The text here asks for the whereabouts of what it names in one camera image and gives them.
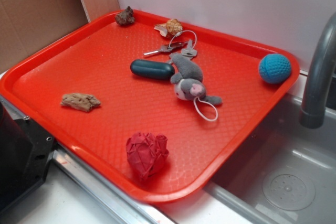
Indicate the blue dimpled ball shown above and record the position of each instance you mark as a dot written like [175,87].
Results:
[274,68]

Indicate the silver key bunch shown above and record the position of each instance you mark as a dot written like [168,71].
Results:
[187,47]

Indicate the gray plush animal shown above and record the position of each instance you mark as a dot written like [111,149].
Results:
[188,85]

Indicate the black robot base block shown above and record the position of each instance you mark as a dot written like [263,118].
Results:
[26,151]

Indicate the dark brown rock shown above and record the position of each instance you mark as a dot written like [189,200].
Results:
[125,17]

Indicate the gray faucet spout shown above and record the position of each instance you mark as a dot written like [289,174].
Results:
[319,92]

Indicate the red plastic tray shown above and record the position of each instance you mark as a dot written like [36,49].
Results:
[96,59]

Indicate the brown cardboard panel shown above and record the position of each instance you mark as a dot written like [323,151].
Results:
[28,26]

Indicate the orange spiral seashell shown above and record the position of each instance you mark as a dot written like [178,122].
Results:
[169,29]

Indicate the gray sink basin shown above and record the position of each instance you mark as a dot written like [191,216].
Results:
[282,172]

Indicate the dark teal capsule case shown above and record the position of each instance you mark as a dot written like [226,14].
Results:
[152,69]

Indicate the crumpled red paper ball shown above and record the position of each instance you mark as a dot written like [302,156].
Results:
[147,153]

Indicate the tan driftwood piece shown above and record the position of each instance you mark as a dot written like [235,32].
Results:
[80,101]

